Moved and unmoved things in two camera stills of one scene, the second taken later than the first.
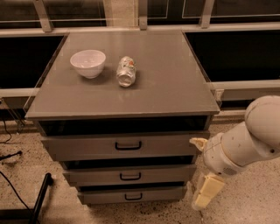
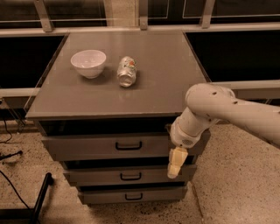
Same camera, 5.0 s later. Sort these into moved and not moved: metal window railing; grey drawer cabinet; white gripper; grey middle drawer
Moved: white gripper
Not moved: metal window railing; grey drawer cabinet; grey middle drawer
